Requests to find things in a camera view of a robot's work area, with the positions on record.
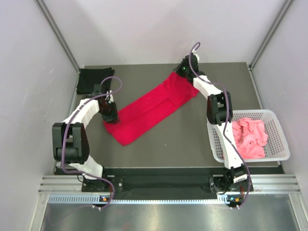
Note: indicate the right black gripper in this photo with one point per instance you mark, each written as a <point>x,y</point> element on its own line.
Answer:
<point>177,69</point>

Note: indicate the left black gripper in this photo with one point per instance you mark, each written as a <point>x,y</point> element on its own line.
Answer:
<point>113,117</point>

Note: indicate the red polo t shirt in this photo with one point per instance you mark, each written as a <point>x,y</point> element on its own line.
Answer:
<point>146,112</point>

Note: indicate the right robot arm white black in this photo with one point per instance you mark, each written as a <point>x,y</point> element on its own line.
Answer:
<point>219,114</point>

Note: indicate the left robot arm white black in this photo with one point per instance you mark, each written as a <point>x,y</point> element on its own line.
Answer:
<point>70,143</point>

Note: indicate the folded black t shirt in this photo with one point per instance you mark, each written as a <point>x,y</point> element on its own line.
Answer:
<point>89,77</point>

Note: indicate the pink crumpled t shirt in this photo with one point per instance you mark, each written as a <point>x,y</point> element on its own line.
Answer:
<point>250,138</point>

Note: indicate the white perforated plastic basket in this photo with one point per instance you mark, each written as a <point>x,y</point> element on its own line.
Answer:
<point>276,148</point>

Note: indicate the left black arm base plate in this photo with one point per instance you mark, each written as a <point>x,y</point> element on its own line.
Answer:
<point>113,184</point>

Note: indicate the left aluminium corner post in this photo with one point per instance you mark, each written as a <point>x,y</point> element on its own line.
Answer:
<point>55,29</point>

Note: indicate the aluminium corner post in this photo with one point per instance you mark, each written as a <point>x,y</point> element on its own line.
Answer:
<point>270,33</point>
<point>55,29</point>

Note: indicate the right aluminium corner post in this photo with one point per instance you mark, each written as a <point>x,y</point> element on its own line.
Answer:
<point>270,33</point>

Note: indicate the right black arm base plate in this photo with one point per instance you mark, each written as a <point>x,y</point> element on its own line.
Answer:
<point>220,185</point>

